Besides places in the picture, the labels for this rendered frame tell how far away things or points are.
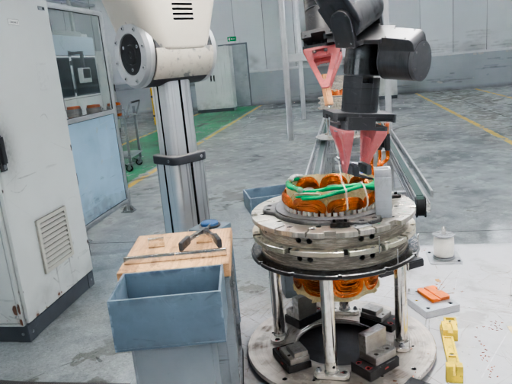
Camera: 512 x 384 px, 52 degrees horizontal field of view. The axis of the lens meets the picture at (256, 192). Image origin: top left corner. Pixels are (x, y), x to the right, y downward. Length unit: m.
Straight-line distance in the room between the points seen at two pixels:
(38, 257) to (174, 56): 2.16
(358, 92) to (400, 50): 0.09
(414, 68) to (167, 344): 0.54
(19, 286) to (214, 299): 2.41
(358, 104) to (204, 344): 0.43
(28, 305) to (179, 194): 1.96
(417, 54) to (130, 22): 0.73
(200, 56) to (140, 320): 0.73
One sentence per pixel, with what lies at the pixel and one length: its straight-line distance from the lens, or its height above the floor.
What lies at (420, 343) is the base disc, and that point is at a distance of 1.16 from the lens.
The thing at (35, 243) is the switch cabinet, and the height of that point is 0.51.
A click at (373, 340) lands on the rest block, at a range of 1.05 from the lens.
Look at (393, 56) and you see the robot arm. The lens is 0.79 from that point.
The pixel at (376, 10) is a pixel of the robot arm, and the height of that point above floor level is 1.44.
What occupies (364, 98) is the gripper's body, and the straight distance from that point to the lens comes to 0.83.
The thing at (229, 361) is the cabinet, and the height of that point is 0.88.
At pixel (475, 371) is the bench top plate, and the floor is 0.78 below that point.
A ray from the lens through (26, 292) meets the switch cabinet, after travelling 3.17.
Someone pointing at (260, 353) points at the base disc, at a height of 0.80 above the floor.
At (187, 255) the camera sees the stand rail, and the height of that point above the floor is 1.07.
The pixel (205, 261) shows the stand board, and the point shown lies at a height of 1.06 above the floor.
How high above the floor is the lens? 1.38
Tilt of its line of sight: 14 degrees down
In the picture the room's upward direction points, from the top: 5 degrees counter-clockwise
